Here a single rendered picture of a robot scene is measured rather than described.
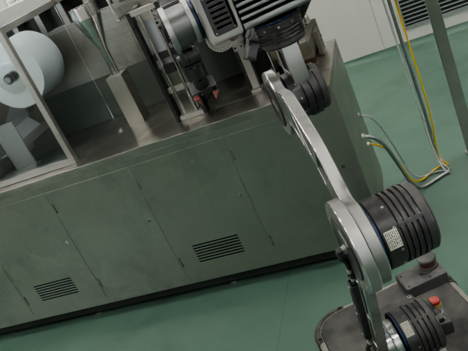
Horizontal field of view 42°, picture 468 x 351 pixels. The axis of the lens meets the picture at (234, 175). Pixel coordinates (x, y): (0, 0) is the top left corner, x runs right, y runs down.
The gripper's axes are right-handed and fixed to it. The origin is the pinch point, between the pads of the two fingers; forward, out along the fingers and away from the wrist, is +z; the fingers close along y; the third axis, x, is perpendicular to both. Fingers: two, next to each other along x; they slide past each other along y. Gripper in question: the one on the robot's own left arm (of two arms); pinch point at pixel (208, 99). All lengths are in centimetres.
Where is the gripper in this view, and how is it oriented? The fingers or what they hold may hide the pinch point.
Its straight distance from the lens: 246.2
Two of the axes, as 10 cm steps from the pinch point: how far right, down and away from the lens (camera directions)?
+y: -9.1, 4.2, -0.1
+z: 2.5, 5.6, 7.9
